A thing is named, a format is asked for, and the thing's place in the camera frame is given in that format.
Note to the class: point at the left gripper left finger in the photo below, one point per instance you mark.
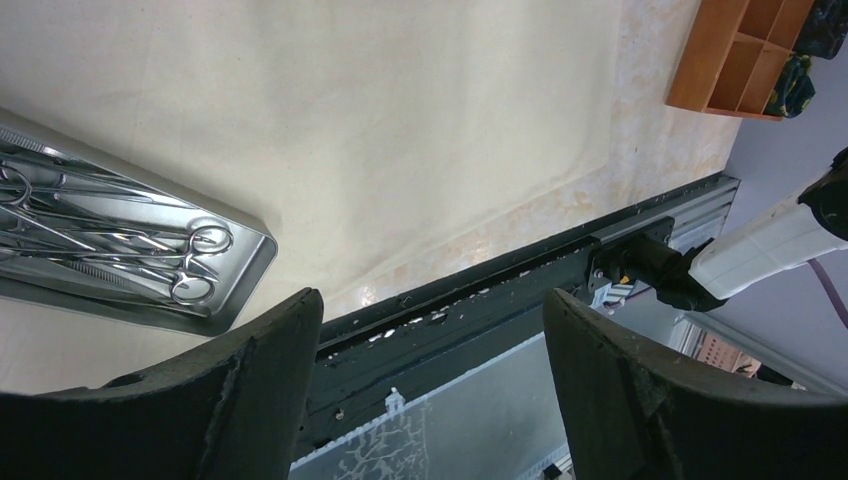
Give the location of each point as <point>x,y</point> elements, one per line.
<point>230,408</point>

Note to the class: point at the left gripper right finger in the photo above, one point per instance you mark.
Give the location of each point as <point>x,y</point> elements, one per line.
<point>633,408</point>

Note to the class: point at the metal instrument tray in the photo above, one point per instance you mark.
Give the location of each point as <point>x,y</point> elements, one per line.
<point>36,150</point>

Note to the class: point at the beige cloth drape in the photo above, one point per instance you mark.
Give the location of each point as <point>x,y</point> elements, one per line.
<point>384,144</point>

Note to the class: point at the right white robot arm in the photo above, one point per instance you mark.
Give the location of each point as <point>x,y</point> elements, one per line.
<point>795,231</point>

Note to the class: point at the steel scissors in tray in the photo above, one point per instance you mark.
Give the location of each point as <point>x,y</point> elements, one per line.
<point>163,265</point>

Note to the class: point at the black green rolled item lower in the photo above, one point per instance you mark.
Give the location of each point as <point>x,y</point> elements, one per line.
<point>794,89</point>

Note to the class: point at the orange compartment tray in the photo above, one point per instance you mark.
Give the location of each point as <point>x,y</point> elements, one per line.
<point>734,55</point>

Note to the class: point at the black rolled item middle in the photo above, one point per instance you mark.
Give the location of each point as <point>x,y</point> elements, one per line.
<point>824,30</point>

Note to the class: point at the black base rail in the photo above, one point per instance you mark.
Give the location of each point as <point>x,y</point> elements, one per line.
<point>419,340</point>

